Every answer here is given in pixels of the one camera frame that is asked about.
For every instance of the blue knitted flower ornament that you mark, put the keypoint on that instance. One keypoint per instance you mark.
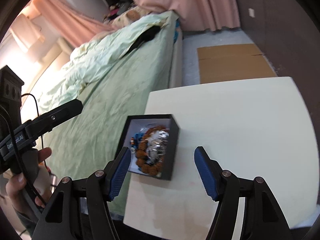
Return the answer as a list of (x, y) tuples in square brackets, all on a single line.
[(135, 141)]

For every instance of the white low table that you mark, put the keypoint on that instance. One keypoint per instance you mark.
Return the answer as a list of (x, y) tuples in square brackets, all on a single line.
[(256, 127)]

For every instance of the light green crumpled duvet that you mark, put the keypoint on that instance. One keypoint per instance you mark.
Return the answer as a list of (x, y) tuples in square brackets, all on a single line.
[(92, 60)]

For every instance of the bed with green sheet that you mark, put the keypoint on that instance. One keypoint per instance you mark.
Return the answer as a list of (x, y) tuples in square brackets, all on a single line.
[(87, 142)]

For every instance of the person's left hand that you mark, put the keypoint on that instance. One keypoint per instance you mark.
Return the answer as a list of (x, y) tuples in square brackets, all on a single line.
[(29, 190)]

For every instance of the silver rhinestone hair clip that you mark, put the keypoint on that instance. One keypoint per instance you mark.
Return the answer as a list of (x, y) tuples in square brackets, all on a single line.
[(156, 145)]

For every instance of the silver hoop bangle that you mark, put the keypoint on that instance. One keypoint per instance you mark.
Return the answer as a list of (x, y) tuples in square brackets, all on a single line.
[(155, 126)]

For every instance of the brown flat cardboard sheet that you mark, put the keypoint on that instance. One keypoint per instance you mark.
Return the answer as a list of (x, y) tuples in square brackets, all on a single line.
[(232, 62)]

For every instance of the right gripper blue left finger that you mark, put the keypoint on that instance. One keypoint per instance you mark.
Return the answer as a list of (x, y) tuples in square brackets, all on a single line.
[(117, 173)]

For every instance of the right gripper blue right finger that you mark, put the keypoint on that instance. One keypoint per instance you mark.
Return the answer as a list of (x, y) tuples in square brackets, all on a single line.
[(206, 171)]

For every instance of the beige padded headboard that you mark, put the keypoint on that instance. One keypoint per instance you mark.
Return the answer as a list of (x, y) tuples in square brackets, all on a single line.
[(35, 40)]

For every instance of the black square jewelry box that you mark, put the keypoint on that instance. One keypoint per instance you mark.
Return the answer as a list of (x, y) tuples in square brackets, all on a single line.
[(140, 164)]

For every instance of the white wall socket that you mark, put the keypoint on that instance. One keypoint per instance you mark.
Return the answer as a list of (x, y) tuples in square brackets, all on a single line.
[(251, 12)]

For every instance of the pink right curtain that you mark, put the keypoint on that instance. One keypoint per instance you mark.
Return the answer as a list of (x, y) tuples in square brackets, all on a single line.
[(198, 15)]

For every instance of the pink curtain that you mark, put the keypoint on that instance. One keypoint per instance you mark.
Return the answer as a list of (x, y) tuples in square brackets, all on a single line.
[(76, 27), (198, 15)]

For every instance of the pink left curtain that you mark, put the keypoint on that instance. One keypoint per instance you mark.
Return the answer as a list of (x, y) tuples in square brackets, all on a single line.
[(76, 27)]

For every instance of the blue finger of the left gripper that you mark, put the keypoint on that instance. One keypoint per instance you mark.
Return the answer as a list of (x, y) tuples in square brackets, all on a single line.
[(47, 121)]

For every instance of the cartoon print pillow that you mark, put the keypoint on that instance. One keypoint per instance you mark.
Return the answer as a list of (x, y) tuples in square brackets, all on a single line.
[(129, 17)]

